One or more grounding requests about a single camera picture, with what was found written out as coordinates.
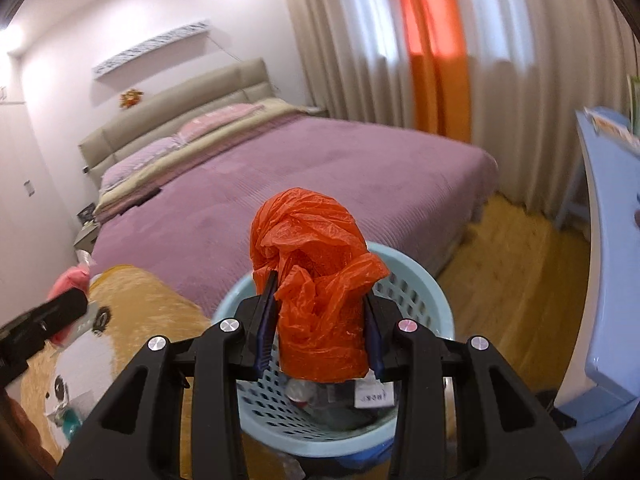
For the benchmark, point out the bed with purple cover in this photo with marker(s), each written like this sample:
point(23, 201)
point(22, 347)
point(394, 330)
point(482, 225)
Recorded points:
point(410, 190)

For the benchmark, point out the orange plush toy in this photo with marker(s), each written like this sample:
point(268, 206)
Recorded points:
point(130, 98)

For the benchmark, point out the pink pillow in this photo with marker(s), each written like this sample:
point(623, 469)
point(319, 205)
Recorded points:
point(211, 121)

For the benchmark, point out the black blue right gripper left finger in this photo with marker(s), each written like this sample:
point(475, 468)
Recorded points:
point(134, 431)

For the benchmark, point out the white wall shelf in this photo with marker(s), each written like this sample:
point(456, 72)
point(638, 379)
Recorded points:
point(150, 45)

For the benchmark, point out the beige nightstand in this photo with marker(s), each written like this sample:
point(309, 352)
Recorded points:
point(87, 236)

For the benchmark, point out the orange plastic bag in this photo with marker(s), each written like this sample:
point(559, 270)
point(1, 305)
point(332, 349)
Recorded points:
point(324, 271)

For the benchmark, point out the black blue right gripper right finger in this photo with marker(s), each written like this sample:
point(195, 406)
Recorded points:
point(503, 432)

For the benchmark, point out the beige curtain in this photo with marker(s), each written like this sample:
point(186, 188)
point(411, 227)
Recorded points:
point(505, 75)

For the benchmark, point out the light blue desk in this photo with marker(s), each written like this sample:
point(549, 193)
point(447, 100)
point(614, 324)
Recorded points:
point(600, 389)

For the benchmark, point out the purple pillow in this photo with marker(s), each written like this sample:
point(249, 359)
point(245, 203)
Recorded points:
point(124, 169)

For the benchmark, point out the beige padded headboard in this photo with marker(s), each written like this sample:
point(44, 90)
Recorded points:
point(165, 113)

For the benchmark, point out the small dark picture frame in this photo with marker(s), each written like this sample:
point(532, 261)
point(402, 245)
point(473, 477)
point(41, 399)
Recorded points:
point(86, 215)

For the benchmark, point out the orange curtain panel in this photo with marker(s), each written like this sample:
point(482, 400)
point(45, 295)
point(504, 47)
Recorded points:
point(439, 68)

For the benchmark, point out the teal packet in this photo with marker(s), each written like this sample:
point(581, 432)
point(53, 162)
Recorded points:
point(69, 422)

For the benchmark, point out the light blue perforated trash basket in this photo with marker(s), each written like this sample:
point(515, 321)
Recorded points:
point(320, 421)

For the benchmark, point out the yellow bear blanket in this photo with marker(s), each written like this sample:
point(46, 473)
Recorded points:
point(137, 307)

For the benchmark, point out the folded beige quilt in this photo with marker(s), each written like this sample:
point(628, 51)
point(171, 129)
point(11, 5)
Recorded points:
point(169, 167)

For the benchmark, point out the white label trash in basket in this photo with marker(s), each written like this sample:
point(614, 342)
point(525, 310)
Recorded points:
point(370, 393)

